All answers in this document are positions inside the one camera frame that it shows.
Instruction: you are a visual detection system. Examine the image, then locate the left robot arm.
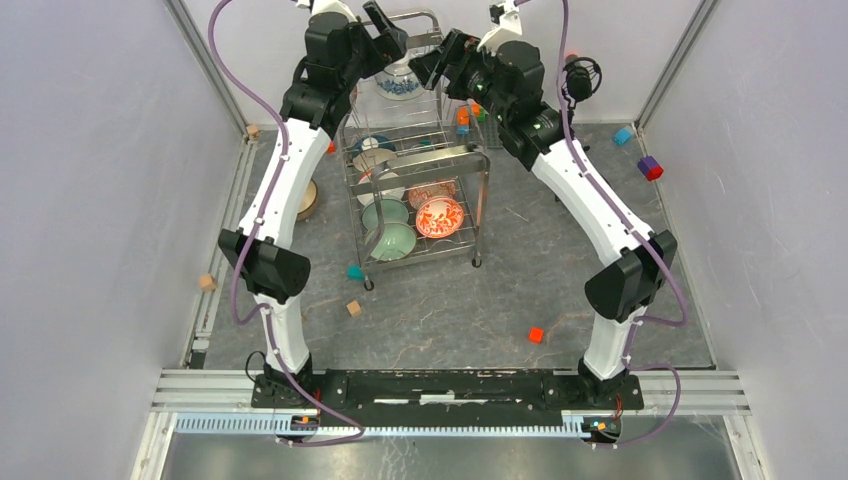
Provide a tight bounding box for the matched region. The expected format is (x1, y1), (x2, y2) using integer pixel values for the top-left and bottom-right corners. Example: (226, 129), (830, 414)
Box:
(218, 1), (408, 408)

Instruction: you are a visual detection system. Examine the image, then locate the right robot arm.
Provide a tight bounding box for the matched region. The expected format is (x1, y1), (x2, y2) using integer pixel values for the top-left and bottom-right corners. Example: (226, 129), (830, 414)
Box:
(410, 30), (677, 408)

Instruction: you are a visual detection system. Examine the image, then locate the red cube block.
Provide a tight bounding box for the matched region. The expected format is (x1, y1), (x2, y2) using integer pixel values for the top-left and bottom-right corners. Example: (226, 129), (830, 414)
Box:
(527, 327), (545, 344)

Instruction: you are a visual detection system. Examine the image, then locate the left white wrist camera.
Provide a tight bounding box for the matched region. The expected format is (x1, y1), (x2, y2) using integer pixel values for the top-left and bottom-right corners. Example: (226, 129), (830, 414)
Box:
(295, 0), (357, 22)

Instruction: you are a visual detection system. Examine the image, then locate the wooden cube at left edge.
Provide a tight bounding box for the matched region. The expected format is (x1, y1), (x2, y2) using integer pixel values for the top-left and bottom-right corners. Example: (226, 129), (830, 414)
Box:
(198, 273), (218, 292)

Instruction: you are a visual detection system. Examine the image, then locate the white blue floral bowl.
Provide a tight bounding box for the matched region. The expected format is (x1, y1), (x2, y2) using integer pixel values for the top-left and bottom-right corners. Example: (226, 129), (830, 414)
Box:
(374, 57), (425, 101)

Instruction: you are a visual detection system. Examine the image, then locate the copper bowl with floral motif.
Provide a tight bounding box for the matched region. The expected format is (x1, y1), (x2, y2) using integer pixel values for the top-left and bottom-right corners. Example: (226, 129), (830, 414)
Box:
(296, 180), (319, 221)

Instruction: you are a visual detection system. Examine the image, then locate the celadon green front bowl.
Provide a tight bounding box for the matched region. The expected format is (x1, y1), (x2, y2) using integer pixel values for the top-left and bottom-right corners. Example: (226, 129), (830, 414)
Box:
(365, 222), (417, 262)

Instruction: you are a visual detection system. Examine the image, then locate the orange arch block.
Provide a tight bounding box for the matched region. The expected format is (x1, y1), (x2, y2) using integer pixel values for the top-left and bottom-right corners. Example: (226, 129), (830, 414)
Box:
(456, 103), (482, 126)

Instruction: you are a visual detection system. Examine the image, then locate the celadon green rear bowl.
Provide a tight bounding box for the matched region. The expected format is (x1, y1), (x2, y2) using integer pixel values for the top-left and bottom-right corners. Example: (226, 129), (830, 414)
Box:
(361, 198), (410, 231)

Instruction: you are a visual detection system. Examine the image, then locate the celadon green bowl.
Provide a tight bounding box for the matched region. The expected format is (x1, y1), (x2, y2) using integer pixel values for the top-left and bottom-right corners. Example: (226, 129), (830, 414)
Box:
(365, 222), (417, 262)
(361, 198), (410, 231)

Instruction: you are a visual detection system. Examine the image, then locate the grey building baseplate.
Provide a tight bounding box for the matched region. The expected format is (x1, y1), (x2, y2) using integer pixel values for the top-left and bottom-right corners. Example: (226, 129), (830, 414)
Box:
(472, 117), (503, 150)

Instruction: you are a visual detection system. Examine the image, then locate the blue rimmed small bowl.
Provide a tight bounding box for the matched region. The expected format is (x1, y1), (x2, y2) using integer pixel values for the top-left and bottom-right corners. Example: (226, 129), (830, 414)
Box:
(352, 135), (396, 157)

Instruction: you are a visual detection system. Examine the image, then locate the small wooden cube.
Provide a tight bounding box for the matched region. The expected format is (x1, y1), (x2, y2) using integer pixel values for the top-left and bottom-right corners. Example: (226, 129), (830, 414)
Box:
(346, 301), (363, 317)

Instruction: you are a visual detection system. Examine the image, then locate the steel two-tier dish rack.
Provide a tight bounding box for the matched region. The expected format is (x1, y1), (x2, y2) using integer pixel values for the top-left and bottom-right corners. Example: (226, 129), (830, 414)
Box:
(336, 8), (492, 291)

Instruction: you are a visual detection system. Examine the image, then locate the teal block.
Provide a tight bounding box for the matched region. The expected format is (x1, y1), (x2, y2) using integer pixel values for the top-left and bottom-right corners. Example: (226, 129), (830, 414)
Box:
(346, 265), (366, 281)

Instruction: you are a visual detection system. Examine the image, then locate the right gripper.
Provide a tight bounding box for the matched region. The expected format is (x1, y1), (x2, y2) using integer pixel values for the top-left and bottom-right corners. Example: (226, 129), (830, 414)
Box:
(408, 28), (510, 123)

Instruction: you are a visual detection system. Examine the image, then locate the purple and red block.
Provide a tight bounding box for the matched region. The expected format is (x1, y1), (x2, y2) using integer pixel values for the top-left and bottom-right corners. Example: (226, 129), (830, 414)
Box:
(637, 155), (664, 182)

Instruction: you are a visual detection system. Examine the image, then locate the white bowl with orange rim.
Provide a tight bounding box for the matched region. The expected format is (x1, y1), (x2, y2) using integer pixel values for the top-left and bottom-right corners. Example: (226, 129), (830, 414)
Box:
(356, 170), (406, 206)

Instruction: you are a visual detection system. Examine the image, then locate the black microphone on tripod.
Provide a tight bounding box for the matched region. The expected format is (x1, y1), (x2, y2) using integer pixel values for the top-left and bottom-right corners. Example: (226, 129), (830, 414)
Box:
(561, 54), (603, 106)

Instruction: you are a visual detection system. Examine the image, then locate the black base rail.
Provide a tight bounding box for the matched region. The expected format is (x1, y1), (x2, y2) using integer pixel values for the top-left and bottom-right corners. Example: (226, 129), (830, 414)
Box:
(251, 369), (645, 428)

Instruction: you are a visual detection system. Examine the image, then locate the red white patterned bowl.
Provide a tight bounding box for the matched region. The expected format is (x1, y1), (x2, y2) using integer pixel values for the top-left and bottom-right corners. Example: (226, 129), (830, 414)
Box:
(415, 197), (465, 239)

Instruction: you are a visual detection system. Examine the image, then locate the light blue block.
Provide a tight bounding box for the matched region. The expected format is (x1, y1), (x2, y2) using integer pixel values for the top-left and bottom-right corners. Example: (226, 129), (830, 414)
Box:
(612, 126), (636, 146)

